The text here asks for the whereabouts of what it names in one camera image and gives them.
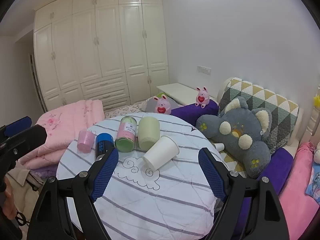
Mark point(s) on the person's left hand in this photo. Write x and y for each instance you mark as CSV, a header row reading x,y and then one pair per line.
x,y
8,205

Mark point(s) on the white patterned bed sheet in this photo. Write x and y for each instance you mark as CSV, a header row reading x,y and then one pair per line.
x,y
125,110

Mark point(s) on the pink fleece blanket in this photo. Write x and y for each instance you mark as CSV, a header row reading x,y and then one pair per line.
x,y
297,205

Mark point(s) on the pink plastic cup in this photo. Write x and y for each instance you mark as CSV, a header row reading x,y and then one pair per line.
x,y
85,141

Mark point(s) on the small white paper cup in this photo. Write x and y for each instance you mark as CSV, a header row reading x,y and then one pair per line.
x,y
219,146

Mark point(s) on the triangle patterned headboard cover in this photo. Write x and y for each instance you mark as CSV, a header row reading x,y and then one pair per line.
x,y
265,97

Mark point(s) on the purple blanket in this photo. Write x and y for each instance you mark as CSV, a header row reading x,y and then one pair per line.
x,y
277,165

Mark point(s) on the grey koala plush toy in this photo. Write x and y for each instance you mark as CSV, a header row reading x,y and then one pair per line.
x,y
235,135

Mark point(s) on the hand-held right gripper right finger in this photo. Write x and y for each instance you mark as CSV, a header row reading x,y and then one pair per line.
x,y
212,175

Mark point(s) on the grey pillow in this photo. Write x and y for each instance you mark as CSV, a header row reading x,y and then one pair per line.
x,y
150,105

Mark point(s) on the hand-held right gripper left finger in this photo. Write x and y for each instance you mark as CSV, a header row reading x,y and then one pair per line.
x,y
103,175

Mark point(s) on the purple pillow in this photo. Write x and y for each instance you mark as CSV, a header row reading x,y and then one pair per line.
x,y
190,112

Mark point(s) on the blue cartoon printed pillow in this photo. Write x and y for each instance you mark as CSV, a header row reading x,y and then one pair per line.
x,y
315,182

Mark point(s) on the pink bottle with green lid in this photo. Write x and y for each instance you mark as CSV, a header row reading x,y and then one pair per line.
x,y
126,132

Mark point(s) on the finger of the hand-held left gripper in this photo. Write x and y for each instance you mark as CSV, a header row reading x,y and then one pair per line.
x,y
27,137
18,125

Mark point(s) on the white nightstand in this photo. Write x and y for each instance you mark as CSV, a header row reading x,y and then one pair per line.
x,y
180,90

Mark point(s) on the beige cloth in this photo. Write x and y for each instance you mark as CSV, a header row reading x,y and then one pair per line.
x,y
22,185

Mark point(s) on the white wardrobe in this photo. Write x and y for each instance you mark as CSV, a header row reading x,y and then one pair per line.
x,y
110,42

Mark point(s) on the folded pink quilt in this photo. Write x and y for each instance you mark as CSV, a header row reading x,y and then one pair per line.
x,y
62,122

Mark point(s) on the white wall switch panel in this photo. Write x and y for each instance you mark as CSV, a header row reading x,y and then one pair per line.
x,y
203,70

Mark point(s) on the blue can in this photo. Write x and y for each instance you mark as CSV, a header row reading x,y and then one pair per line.
x,y
103,142

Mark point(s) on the pink rabbit plush toy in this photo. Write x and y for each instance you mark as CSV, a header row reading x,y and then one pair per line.
x,y
162,106
202,97

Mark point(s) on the pale green cup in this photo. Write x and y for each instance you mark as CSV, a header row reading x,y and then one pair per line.
x,y
148,132

